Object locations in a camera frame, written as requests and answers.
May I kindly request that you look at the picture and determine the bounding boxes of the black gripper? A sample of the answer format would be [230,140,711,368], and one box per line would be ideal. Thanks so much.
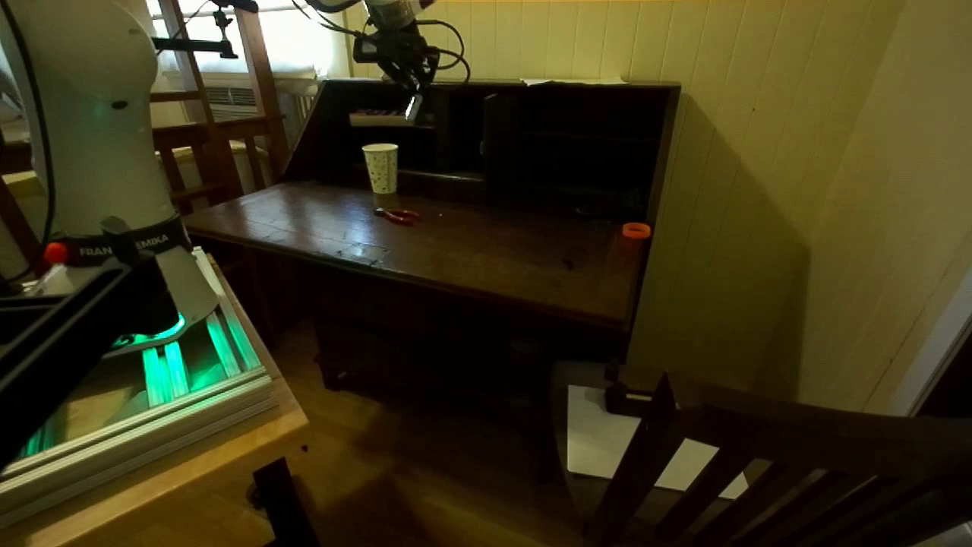
[373,16,440,98]

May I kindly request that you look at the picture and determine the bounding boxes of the white paper coffee cup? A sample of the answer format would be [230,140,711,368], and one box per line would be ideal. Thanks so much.
[359,140,403,201]

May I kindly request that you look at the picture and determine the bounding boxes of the white window air conditioner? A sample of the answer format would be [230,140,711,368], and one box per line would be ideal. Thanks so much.
[204,83,261,112]

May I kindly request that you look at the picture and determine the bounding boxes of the dark wooden writing desk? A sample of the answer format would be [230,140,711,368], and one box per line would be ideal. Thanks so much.
[183,75,683,410]

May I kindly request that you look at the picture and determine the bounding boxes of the brown wooden chair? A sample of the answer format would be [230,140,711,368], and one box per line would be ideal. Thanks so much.
[150,0,296,212]

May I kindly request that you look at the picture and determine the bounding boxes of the white paper sheet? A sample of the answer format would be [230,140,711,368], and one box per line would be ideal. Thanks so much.
[561,383,754,502]

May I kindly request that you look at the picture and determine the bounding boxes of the light wooden robot table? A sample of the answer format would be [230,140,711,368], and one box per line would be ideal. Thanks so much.
[0,252,312,547]

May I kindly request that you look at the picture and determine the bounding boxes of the dark wooden slatted chair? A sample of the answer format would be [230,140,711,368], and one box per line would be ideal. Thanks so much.
[582,372,972,547]

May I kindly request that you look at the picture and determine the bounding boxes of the red handled pliers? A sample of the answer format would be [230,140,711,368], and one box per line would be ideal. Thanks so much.
[370,204,420,229]

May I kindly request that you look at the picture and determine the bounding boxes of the black camera tripod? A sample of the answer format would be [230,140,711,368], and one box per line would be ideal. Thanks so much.
[150,0,264,61]

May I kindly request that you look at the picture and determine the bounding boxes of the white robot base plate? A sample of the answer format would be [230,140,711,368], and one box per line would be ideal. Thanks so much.
[0,244,284,507]

